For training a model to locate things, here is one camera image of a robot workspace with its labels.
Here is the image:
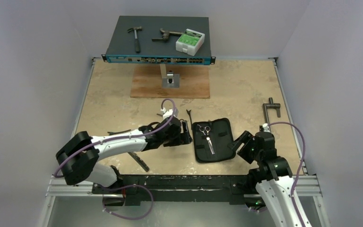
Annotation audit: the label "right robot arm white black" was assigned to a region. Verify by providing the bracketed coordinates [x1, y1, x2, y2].
[227, 131, 311, 227]

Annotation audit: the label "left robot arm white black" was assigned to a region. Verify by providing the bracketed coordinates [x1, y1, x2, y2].
[53, 116, 192, 193]

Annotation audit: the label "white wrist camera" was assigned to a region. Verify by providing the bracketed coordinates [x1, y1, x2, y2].
[160, 107, 179, 119]
[262, 123, 270, 132]

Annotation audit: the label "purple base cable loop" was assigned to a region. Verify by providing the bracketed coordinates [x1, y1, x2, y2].
[102, 183, 155, 220]

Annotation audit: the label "wooden board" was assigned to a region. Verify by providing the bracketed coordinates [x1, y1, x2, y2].
[130, 64, 210, 99]

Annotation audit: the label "black zippered tool case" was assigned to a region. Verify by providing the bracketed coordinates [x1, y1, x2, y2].
[192, 118, 236, 163]

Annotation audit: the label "claw hammer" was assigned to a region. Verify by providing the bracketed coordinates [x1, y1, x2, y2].
[127, 26, 142, 53]

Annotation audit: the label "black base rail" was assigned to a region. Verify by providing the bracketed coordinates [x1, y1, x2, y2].
[92, 175, 265, 209]

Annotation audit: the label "silver scissors in case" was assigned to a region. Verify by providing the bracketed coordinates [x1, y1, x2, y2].
[197, 124, 215, 155]

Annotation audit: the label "rusty metal clamp tool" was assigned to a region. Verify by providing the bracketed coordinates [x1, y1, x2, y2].
[151, 28, 183, 43]

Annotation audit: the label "network switch rack unit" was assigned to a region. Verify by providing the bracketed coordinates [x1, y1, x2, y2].
[102, 16, 216, 65]

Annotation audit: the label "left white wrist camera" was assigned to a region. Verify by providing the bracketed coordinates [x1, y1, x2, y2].
[160, 107, 179, 119]

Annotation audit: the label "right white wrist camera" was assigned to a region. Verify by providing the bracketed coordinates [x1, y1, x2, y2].
[262, 123, 270, 132]

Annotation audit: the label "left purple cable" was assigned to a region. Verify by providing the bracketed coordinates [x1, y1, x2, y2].
[53, 99, 178, 179]

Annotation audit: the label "metal stand bracket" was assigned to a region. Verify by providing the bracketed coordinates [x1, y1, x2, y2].
[159, 64, 180, 88]

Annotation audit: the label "black comb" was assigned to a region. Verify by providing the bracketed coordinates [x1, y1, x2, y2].
[128, 152, 150, 172]

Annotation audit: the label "white green plastic box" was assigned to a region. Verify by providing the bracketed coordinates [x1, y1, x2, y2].
[175, 29, 205, 56]

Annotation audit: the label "dark metal clamp bar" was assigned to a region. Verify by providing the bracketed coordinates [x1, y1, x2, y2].
[262, 97, 281, 132]

